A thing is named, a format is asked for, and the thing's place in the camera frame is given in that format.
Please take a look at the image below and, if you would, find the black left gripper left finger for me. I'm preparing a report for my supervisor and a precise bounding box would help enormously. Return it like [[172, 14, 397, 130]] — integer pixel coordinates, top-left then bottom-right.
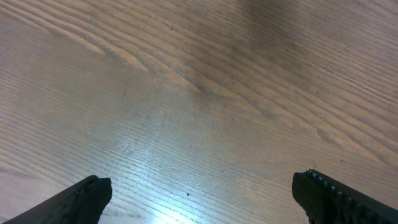
[[4, 175, 113, 224]]

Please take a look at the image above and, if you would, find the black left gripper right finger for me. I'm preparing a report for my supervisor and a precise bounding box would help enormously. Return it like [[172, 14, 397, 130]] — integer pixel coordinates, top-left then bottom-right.
[[292, 169, 397, 224]]

